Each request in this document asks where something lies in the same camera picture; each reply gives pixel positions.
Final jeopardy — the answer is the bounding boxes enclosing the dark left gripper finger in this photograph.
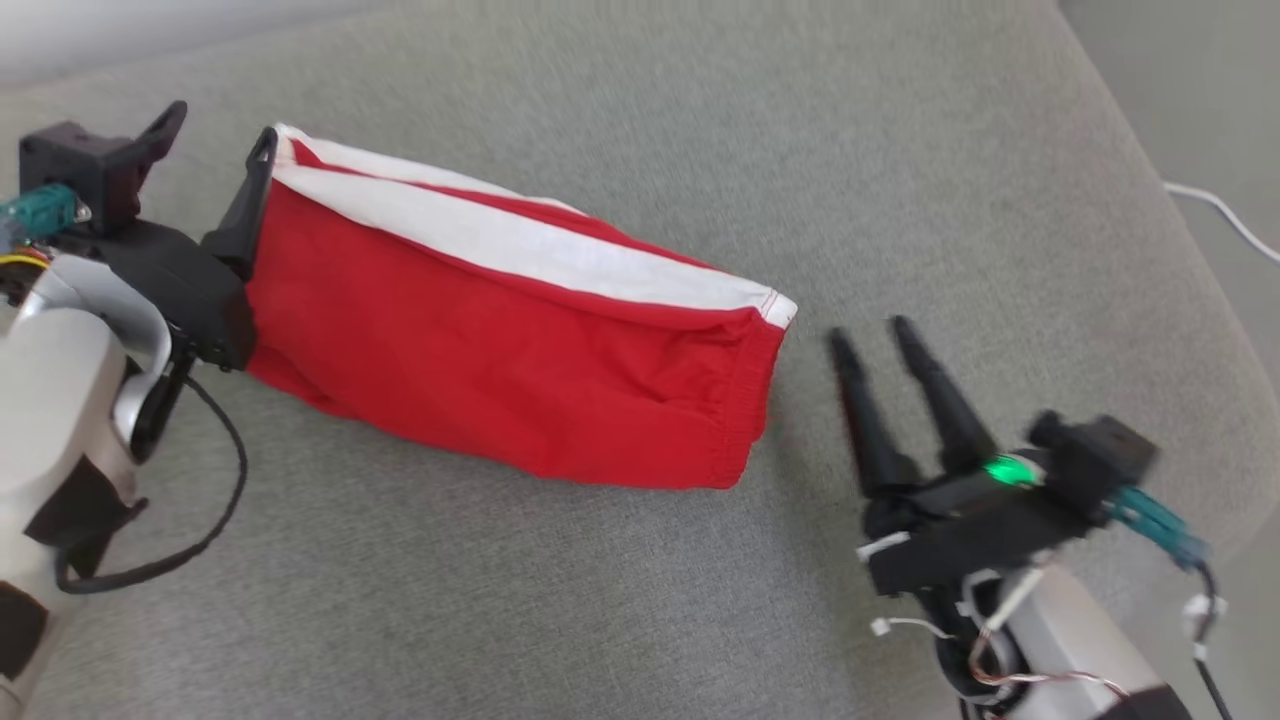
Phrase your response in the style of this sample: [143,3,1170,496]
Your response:
[200,127,280,282]
[118,100,189,201]

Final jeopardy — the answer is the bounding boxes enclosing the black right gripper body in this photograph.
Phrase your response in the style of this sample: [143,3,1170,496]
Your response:
[858,455,1092,601]

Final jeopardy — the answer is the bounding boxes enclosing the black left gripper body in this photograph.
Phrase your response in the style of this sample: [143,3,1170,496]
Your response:
[60,220,257,372]

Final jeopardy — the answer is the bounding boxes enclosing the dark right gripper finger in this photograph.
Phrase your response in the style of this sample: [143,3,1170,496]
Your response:
[887,316,1000,477]
[826,330,922,499]

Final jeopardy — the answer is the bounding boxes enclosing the red shorts with white stripe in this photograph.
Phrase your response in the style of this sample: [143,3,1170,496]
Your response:
[243,122,800,492]

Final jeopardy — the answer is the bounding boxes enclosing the grey fabric sofa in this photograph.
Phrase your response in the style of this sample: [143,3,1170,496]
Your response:
[0,0,1280,720]

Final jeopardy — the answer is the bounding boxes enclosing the teal left camera connector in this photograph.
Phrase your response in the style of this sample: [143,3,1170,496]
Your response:
[0,185,93,253]

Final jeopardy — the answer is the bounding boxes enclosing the teal camera connector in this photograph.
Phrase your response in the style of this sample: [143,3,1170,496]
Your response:
[0,185,93,253]
[1105,485,1212,572]

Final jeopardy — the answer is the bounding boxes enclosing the thin white red wire bundle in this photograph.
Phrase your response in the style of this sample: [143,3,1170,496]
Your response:
[870,570,1133,707]

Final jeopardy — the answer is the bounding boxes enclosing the teal right camera connector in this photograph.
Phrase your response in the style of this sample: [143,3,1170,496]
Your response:
[1105,485,1212,572]

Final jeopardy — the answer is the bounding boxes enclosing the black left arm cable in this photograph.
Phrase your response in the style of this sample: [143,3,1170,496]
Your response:
[55,373,250,597]

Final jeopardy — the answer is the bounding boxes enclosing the black right camera cable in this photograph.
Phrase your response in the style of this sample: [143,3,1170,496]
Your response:
[1193,560,1237,720]

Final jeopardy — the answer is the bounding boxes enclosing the white cable on floor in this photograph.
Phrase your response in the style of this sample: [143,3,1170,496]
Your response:
[1164,181,1280,264]

